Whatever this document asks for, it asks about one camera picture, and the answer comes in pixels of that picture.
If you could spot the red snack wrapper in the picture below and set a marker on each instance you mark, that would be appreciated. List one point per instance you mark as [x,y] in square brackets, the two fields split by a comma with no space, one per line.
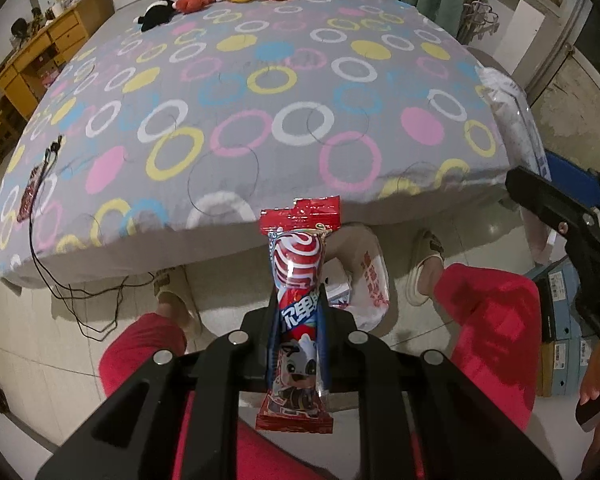
[297,320]

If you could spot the black white plush toy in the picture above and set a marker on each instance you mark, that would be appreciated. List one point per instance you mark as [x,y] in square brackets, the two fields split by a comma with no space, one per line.
[155,12]

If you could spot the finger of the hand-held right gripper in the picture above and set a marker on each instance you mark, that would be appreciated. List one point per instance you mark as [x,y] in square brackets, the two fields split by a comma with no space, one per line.
[545,197]
[575,180]

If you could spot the dark red packet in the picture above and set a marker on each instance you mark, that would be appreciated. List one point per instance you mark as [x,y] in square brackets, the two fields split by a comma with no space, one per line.
[32,187]

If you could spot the beige left slipper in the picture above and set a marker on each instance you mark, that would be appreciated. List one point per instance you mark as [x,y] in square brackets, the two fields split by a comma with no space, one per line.
[172,287]

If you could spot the beige right slipper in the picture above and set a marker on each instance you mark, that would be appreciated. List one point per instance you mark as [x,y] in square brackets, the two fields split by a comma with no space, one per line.
[425,265]

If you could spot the person's right leg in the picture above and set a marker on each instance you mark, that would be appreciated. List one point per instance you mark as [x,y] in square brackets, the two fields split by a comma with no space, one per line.
[495,330]

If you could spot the plastic wrapped white bedding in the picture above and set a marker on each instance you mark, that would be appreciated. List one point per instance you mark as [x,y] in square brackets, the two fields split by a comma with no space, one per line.
[510,105]

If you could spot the white red-print plastic bag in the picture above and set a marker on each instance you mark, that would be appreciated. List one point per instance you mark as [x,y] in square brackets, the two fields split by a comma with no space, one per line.
[372,280]

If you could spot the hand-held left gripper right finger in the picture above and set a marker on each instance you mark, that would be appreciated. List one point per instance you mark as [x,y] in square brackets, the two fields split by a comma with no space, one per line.
[340,355]

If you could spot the white box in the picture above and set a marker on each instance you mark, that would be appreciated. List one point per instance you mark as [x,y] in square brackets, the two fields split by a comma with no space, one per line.
[339,287]

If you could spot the beige slipper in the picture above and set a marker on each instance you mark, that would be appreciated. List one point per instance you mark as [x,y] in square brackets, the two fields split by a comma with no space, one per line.
[172,287]
[425,265]

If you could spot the clothes hangers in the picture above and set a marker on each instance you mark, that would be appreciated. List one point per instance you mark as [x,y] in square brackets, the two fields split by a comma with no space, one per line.
[480,16]

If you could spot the blue shoe box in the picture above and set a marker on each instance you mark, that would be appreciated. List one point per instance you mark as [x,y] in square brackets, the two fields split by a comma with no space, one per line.
[565,367]
[560,300]

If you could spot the wooden desk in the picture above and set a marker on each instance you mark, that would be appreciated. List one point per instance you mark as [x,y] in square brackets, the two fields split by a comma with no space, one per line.
[45,55]

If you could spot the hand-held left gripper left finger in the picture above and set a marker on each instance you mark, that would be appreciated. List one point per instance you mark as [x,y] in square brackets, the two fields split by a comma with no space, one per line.
[257,355]

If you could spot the person's leg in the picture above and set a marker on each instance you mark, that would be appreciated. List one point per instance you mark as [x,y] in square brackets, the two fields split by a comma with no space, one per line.
[145,355]
[495,330]

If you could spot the person's left leg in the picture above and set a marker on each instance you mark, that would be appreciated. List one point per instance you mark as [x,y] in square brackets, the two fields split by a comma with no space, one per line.
[145,355]

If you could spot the white cabinet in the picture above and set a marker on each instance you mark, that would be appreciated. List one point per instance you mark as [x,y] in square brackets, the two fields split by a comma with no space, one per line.
[545,25]

